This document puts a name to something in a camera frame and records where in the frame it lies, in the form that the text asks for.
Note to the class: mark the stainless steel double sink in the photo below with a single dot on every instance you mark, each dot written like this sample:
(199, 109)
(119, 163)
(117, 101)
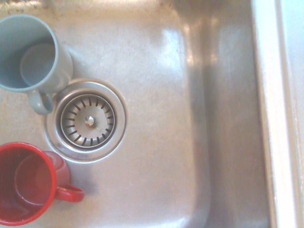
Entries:
(161, 118)

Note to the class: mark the metal sink drain strainer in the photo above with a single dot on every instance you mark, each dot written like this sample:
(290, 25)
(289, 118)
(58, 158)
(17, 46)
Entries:
(89, 121)

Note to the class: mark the grey ceramic mug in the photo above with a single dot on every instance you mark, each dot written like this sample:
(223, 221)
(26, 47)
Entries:
(59, 66)

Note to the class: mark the red ceramic mug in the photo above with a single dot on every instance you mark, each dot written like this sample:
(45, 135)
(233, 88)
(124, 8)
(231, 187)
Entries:
(53, 175)

